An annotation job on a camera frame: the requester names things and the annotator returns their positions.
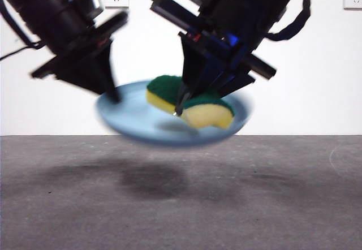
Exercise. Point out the light blue round plate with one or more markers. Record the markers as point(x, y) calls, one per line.
point(135, 120)

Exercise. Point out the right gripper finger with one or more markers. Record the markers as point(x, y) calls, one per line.
point(195, 72)
point(234, 84)

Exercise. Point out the yellow sponge with green pad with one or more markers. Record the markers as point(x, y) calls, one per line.
point(206, 117)

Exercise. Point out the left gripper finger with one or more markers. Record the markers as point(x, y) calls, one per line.
point(87, 77)
point(108, 74)

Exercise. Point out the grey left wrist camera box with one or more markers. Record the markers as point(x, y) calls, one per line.
point(96, 1)

